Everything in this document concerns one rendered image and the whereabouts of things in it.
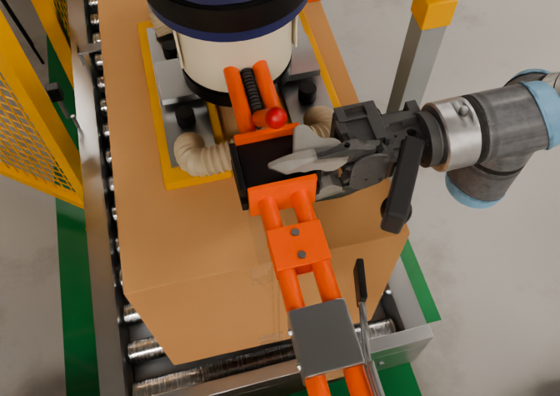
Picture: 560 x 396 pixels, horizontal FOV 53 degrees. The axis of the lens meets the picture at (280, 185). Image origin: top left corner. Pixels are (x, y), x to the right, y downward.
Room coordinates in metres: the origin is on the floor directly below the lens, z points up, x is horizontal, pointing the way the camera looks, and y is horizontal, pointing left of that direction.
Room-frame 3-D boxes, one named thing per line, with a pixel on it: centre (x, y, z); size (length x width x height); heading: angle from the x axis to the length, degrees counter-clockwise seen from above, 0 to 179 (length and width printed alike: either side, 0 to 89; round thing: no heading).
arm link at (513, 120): (0.44, -0.29, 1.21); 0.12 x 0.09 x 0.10; 104
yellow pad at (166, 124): (0.59, 0.16, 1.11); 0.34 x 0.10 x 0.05; 14
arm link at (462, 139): (0.42, -0.21, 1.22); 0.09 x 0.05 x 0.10; 14
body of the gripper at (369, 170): (0.41, -0.13, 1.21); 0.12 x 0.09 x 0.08; 104
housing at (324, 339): (0.16, -0.05, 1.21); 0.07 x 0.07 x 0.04; 14
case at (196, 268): (0.59, 0.08, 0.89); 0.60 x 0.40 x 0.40; 13
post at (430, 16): (0.94, -0.33, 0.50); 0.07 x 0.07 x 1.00; 14
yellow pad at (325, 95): (0.63, -0.03, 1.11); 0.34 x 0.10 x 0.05; 14
